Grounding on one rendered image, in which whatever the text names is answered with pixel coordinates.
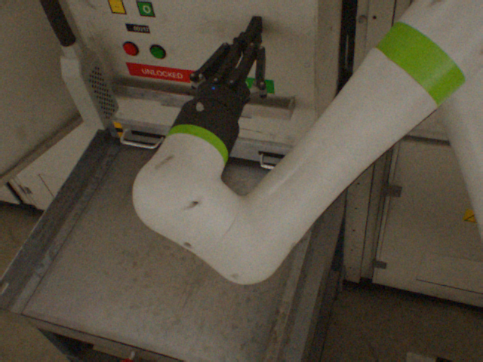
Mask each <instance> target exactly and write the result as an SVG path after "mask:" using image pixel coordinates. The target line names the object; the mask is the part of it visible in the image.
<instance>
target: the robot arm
mask: <svg viewBox="0 0 483 362"><path fill-rule="evenodd" d="M262 32H263V25H262V17H261V16H252V18H251V21H250V23H249V24H248V27H247V29H246V31H245V32H241V33H240V34H239V36H238V37H235V38H234V39H233V44H228V43H223V44H222V45H221V46H220V47H218V49H216V50H215V52H214V53H213V54H212V56H211V57H210V58H209V59H208V60H206V61H205V62H204V64H203V65H202V66H201V68H200V69H198V70H196V71H194V72H192V73H190V74H189V80H190V84H191V87H192V89H193V90H197V89H198V91H197V93H196V95H195V97H193V98H194V99H192V100H189V102H187V103H185V104H184V105H183V107H182V109H181V110H180V111H179V113H178V116H177V117H176V119H175V121H174V123H173V124H172V126H171V129H170V131H169V133H168V134H167V135H166V137H165V140H164V142H163V143H162V145H161V146H160V148H159V149H158V151H157V152H156V154H155V155H153V157H152V158H151V159H150V160H149V161H148V162H147V163H146V164H145V165H144V167H143V168H141V170H140V171H139V173H138V174H137V177H136V179H135V181H134V187H133V202H134V208H135V210H136V212H137V215H138V216H139V218H140V220H141V221H142V222H144V223H145V224H146V225H147V226H148V227H149V228H151V229H152V230H153V231H155V232H157V233H159V234H160V235H163V236H165V237H166V238H169V239H171V240H172V241H174V242H176V243H178V244H179V245H180V246H182V247H184V248H186V249H187V250H189V251H191V252H193V253H195V254H196V255H197V256H199V257H200V259H202V260H203V261H205V262H206V263H207V264H209V265H210V266H211V267H213V268H214V269H215V271H216V272H218V273H219V274H221V275H222V276H224V278H226V279H227V280H229V281H233V282H235V283H236V284H243V285H249V284H258V283H260V282H261V281H263V280H265V279H267V278H268V277H269V276H271V275H273V274H274V272H275V271H276V269H277V268H278V267H279V266H280V264H281V263H282V261H283V260H285V258H286V256H287V255H288V254H289V253H290V251H291V250H292V249H293V247H294V246H295V245H296V243H297V242H298V241H299V240H300V239H301V238H302V237H303V235H304V234H305V233H306V230H307V229H308V228H310V226H311V225H314V223H315V222H316V221H317V220H318V219H319V217H320V216H322V214H323V213H324V212H325V211H326V210H327V209H328V208H329V207H330V206H331V205H332V203H333V202H335V201H336V200H337V199H338V198H339V197H340V196H341V195H342V194H343V192H344V191H345V190H347V189H348V188H349V187H350V186H351V185H352V184H353V183H354V182H355V181H356V179H357V178H359V177H360V176H361V175H362V174H363V173H364V172H365V171H366V170H367V169H368V168H370V167H371V165H372V164H373V163H374V162H375V161H376V160H377V159H379V158H381V157H382V156H383V154H384V153H385V152H386V151H388V150H389V149H390V148H392V147H393V146H394V145H395V144H396V143H397V142H398V141H399V140H400V139H402V138H403V137H404V136H405V135H407V134H408V133H409V132H410V131H411V130H413V129H414V128H415V127H416V126H417V125H418V124H420V123H421V122H423V121H425V120H426V118H427V117H429V116H430V115H431V114H433V113H434V112H437V114H438V117H439V119H440V122H441V125H443V127H444V129H445V133H446V135H447V137H448V140H449V143H450V145H451V148H452V151H454V154H455V158H456V159H457V163H458V166H459V169H460V172H461V175H462V177H463V180H464V182H465V185H466V189H467V192H468V195H469V199H470V203H471V205H472V208H473V210H474V214H475V219H476V222H477V226H478V231H479V234H480V237H481V242H482V245H483V0H415V1H413V2H412V3H411V5H410V7H409V8H408V9H407V10H406V11H405V12H404V13H403V14H402V15H401V17H400V18H399V19H398V20H397V21H396V23H394V24H393V26H392V28H391V29H390V30H389V31H388V32H387V33H386V35H385V36H384V37H383V38H382V39H381V41H380V42H379V43H378V45H377V46H376V47H375V48H371V50H370V51H369V53H368V55H367V56H366V58H364V59H363V61H362V62H361V64H360V65H359V67H358V69H357V70H356V71H355V72H354V73H353V74H352V76H351V77H350V79H349V80H348V82H347V83H346V85H345V86H344V87H343V88H342V89H341V90H340V92H339V93H338V95H337V96H336V97H335V99H334V100H332V101H331V104H330V105H329V106H328V107H327V108H326V110H325V111H324V112H323V113H322V116H320V117H319V118H318V120H317V121H316V122H315V123H314V125H313V126H311V128H310V129H309V130H308V131H307V132H306V133H305V134H304V135H303V137H302V138H301V139H300V141H299V142H298V143H297V144H296V145H295V146H294V147H293V148H292V149H291V150H290V151H289V152H288V154H287V155H286V156H285V157H283V159H282V160H280V162H279V163H277V165H276V166H275V167H274V168H273V169H272V170H271V171H270V172H268V174H267V175H265V176H264V178H262V182H261V183H260V184H258V185H257V186H255V187H254V188H253V189H252V190H251V191H250V192H249V194H248V195H246V196H239V195H237V194H236V193H235V192H234V191H233V190H231V189H230V188H229V187H228V186H227V185H225V184H224V183H223V182H222V179H221V175H222V173H223V170H224V167H225V165H226V162H227V160H228V158H229V155H230V152H231V151H232V149H233V147H234V145H235V142H236V140H237V137H238V134H239V124H238V120H239V119H240V117H241V114H242V110H243V108H244V106H246V105H247V104H248V103H249V102H250V100H251V98H252V97H255V96H260V98H266V97H267V92H266V82H265V81H264V79H265V68H266V54H265V47H264V46H261V44H262V35H261V34H262ZM242 55H243V56H242ZM241 56H242V58H241ZM240 58H241V60H240ZM239 60H240V62H239ZM255 60H256V68H255V81H253V84H252V87H251V89H250V90H249V87H248V85H247V83H246V82H245V81H246V80H247V78H248V74H249V72H250V70H251V68H252V66H253V64H254V61H255ZM238 62H239V65H238ZM237 65H238V67H237V68H236V66H237ZM215 73H216V74H215ZM214 74H215V75H214ZM213 76H214V77H213Z"/></svg>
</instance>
